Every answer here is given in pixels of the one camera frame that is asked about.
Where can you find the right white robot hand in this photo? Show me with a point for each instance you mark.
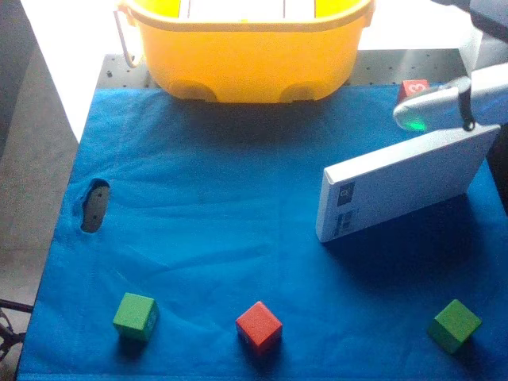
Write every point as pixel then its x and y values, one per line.
pixel 436 105

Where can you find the white rectangular box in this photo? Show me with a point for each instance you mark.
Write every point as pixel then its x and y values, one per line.
pixel 416 178

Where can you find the yellow plastic basket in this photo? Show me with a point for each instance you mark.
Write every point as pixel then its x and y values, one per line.
pixel 246 59

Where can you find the red cube with number three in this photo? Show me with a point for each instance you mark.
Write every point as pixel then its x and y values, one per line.
pixel 412 86

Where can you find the green wooden cube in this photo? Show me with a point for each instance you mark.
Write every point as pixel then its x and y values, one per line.
pixel 135 316
pixel 454 325

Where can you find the blue cloth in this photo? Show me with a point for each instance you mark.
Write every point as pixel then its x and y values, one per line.
pixel 218 198

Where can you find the plain red cube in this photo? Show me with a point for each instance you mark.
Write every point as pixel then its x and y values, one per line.
pixel 259 327

